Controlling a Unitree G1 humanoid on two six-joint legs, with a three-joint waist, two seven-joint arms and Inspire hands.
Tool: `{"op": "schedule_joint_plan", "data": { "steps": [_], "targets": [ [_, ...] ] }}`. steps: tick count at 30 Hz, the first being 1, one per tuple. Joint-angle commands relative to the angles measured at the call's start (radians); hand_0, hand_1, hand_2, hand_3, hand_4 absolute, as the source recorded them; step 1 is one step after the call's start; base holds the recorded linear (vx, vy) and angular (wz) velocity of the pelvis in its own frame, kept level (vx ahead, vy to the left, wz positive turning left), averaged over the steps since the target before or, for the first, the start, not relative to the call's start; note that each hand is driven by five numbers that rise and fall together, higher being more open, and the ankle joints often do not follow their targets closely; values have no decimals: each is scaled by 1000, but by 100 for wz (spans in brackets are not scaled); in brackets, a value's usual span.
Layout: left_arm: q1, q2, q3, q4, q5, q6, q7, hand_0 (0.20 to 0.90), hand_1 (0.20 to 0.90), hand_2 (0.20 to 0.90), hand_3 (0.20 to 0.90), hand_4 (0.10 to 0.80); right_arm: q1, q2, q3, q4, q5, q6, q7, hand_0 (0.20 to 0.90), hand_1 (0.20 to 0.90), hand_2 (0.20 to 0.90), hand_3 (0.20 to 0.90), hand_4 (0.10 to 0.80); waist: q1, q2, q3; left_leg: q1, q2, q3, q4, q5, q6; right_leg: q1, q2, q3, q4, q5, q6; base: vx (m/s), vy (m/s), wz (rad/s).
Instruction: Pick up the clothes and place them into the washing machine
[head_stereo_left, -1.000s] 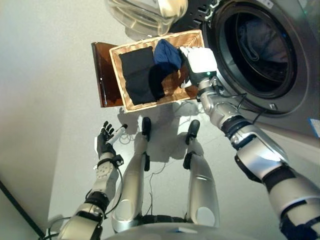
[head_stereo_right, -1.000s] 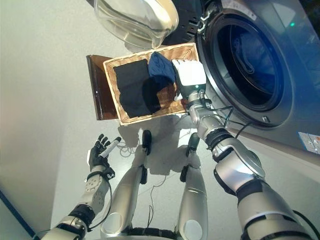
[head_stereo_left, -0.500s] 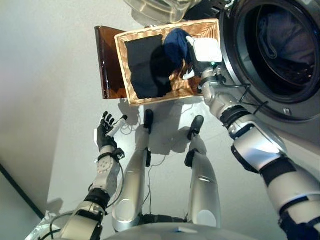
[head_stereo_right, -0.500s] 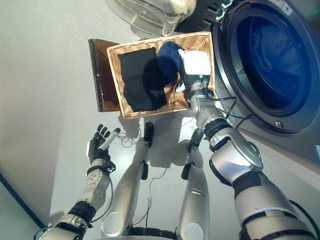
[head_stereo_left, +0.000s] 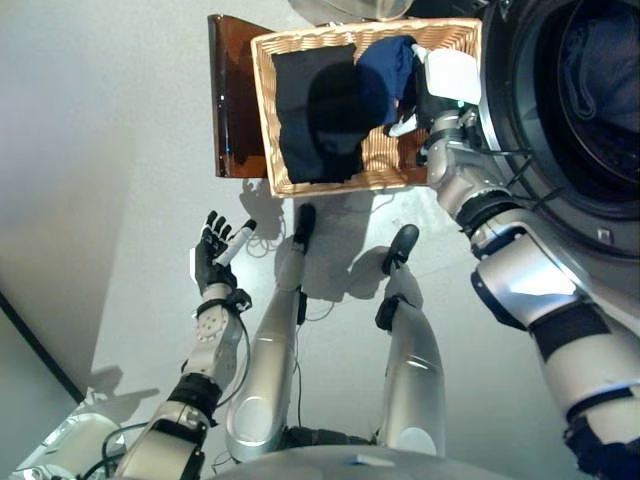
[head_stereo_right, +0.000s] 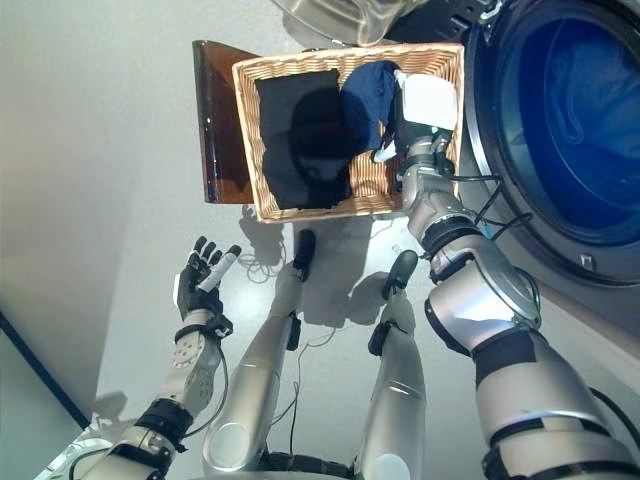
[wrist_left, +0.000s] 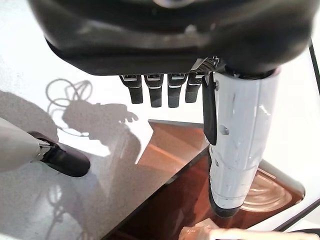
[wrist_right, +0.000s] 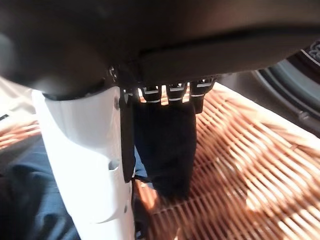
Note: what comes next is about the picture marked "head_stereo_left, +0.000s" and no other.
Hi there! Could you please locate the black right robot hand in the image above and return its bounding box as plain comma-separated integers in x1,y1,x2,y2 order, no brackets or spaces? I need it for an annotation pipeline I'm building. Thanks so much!
384,42,484,140

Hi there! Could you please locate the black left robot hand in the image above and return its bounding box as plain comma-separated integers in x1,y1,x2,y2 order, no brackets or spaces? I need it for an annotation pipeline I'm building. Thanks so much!
189,209,259,298

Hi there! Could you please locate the blue garment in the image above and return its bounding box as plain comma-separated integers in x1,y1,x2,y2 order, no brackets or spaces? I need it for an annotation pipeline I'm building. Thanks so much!
357,34,419,126

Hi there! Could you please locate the black garment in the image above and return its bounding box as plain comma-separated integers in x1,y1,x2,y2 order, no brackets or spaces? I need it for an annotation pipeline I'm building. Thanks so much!
271,43,386,185

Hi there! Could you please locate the grey washing machine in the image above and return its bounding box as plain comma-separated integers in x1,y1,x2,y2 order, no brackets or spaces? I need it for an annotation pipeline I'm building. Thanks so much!
479,0,640,311

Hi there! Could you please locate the round glass washing machine door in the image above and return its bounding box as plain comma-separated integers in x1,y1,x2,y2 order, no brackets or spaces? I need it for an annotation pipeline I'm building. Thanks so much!
287,0,489,24

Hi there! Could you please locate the rectangular wicker laundry basket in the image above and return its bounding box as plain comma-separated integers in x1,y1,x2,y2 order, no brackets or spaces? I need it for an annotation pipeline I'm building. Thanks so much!
249,17,484,199

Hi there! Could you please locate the silver left robot leg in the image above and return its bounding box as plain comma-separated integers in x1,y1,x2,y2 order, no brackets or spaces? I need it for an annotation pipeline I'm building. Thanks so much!
224,203,319,461

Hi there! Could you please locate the silver robot leg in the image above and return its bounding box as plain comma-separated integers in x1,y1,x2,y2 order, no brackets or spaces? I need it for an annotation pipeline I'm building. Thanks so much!
374,223,449,459
224,203,319,461

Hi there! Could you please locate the brown acrylic stand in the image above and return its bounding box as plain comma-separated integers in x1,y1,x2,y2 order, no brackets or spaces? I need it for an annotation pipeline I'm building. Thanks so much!
207,14,271,179

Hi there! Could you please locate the silver right robot leg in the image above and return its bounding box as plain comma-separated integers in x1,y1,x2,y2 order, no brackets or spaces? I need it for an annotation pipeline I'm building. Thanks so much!
374,223,449,459

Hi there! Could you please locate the grey robot torso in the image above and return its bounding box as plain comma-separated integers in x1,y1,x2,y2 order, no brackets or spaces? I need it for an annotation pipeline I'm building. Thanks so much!
209,427,516,480

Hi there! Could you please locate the thin coiled floor cable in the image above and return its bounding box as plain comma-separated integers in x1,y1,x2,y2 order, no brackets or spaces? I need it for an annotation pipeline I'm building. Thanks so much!
244,214,287,261

